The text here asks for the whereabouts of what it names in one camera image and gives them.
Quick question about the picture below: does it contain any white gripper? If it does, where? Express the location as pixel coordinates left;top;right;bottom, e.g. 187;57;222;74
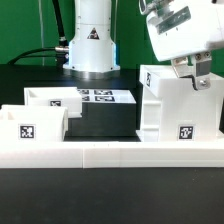
139;0;224;90

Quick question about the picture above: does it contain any white drawer cabinet box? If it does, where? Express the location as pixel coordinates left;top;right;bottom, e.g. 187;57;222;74
137;65;224;142

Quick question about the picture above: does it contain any white drawer tray front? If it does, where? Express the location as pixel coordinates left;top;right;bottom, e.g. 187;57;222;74
0;105;68;143

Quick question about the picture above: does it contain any white drawer tray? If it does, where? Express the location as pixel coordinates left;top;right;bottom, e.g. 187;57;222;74
24;87;82;118
0;105;68;143

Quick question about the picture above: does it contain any white drawer tray rear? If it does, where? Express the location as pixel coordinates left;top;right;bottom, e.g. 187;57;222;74
24;87;82;118

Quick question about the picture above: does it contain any white tag sheet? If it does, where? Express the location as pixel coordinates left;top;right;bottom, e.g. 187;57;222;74
78;89;136;104

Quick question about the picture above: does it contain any white L-shaped border fence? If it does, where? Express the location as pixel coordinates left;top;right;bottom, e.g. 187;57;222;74
0;141;224;168

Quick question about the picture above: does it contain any black cable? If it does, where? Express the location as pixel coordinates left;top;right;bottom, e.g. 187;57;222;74
7;0;70;66

